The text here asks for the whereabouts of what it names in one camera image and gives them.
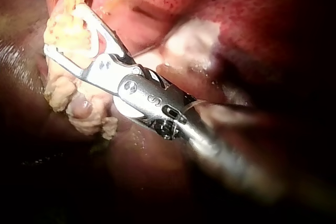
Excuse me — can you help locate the right arm instrument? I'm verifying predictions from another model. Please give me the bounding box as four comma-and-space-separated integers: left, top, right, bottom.
112, 67, 204, 145

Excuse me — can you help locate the right arm instrument jaw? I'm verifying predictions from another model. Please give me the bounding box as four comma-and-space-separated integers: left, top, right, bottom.
43, 44, 141, 95
83, 4, 138, 66

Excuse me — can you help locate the pale fatty tissue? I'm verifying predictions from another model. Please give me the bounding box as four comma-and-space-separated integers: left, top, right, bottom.
43, 5, 119, 141
160, 16, 224, 70

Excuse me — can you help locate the dark red liver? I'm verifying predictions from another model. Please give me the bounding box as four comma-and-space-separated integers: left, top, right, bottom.
0, 0, 336, 209

